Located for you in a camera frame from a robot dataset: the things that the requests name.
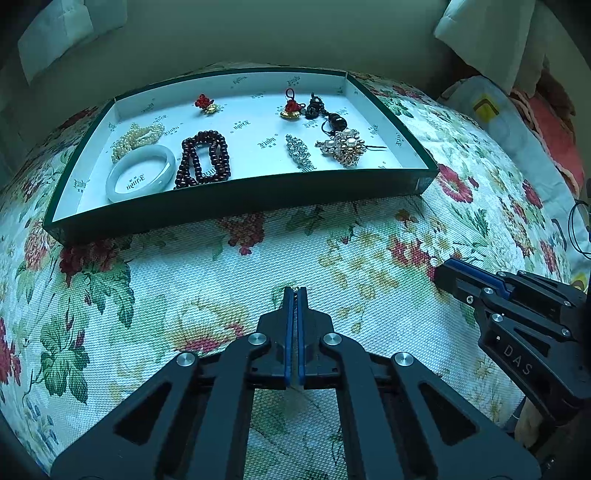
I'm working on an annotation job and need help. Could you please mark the dark green shallow box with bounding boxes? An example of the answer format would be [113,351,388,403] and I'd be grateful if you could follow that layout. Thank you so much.
[42,68,441,246]

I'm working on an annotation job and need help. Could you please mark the dark red bead bracelet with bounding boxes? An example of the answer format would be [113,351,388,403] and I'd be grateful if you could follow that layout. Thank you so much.
[173,130,233,191]

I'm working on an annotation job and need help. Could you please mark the floral quilted cloth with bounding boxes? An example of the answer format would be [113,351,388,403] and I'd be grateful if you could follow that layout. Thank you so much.
[0,65,579,480]

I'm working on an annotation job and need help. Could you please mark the black cord bead necklace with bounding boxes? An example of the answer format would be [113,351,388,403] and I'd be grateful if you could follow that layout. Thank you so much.
[305,92,389,153]

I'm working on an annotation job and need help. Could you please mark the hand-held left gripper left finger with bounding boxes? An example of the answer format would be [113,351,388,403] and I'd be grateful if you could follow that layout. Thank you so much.
[50,286,296,480]

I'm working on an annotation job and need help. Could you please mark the pink red cloth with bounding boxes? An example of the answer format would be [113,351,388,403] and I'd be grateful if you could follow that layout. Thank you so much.
[521,89,588,196]

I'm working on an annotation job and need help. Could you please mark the white hanging cloth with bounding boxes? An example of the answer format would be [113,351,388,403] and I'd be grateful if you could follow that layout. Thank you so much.
[18,0,91,85]
[85,0,129,36]

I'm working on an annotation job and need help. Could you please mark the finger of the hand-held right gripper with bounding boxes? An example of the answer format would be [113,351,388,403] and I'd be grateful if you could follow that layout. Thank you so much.
[433,262,576,343]
[444,257,588,308]

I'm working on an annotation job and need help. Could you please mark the rhinestone hair clip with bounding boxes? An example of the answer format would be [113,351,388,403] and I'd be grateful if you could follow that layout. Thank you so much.
[284,133,316,169]

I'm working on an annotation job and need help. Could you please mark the gold pearl brooch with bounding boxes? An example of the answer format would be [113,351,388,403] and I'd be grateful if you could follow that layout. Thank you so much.
[315,128,368,168]

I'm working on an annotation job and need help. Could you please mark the person's right hand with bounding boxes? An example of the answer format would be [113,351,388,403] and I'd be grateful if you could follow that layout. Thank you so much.
[512,396,546,449]

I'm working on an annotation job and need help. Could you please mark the clear bag yellow print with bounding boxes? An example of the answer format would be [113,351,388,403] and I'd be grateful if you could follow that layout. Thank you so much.
[438,76,578,204]

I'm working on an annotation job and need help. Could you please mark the black cable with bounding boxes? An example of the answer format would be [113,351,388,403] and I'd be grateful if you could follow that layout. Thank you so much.
[564,200,591,260]

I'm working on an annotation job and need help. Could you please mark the white folded cloth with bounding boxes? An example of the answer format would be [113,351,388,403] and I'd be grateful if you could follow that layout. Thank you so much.
[434,0,551,94]

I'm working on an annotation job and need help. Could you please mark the red tassel gold ingot charm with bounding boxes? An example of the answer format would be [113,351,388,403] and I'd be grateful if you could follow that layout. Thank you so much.
[278,87,306,123]

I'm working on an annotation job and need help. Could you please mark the white pearl bracelet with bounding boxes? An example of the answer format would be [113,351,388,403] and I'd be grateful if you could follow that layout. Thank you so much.
[111,122,166,164]

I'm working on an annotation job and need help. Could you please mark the small red knot gold charm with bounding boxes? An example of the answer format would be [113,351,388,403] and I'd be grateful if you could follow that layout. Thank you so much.
[193,93,222,116]

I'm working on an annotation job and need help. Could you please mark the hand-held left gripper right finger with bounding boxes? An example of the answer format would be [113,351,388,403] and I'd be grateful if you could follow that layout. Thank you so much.
[298,286,542,480]

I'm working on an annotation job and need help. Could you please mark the white jade bangle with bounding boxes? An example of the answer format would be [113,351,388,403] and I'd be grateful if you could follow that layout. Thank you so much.
[105,144,177,203]

